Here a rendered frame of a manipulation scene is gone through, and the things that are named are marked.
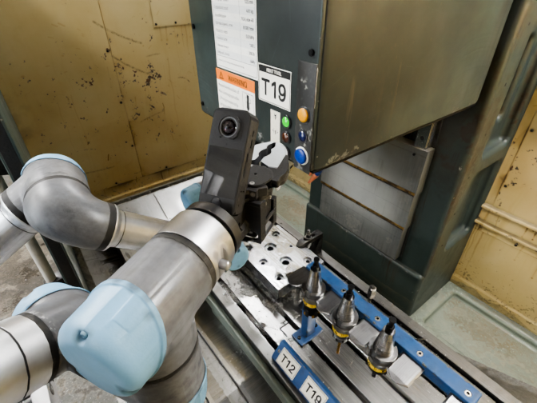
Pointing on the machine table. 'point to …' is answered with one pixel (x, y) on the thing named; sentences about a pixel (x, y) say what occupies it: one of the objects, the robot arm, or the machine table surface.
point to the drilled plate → (265, 273)
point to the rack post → (306, 333)
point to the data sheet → (236, 36)
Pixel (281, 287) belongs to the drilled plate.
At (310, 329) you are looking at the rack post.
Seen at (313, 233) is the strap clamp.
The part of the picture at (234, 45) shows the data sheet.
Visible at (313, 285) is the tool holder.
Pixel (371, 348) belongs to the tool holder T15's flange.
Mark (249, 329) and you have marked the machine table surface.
